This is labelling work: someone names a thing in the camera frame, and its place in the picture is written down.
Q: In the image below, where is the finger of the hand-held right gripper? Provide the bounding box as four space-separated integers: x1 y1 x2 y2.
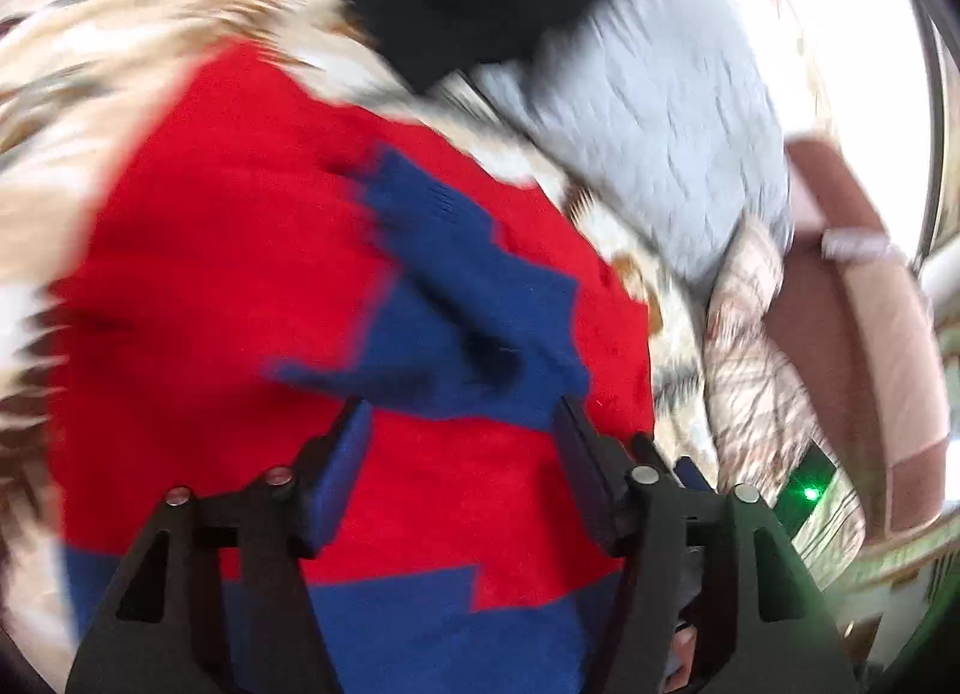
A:
634 431 710 496

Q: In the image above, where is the striped beige quilt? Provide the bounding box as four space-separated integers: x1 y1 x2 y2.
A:
701 214 871 590

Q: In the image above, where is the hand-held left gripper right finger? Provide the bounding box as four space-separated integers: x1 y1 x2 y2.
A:
555 397 860 694

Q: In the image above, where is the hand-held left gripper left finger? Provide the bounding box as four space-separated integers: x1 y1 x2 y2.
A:
66 400 374 694

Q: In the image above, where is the grey quilted pillow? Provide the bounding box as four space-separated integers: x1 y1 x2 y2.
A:
469 0 797 305

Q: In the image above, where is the red and blue sweater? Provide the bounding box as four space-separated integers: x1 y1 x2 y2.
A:
46 37 655 694

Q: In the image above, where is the beige leaf print blanket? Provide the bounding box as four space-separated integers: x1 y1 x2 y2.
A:
0 0 725 672

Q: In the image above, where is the white cloth piece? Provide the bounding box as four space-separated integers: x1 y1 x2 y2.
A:
821 227 905 264

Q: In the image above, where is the brown padded headboard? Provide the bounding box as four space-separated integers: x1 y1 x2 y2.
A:
765 134 953 537

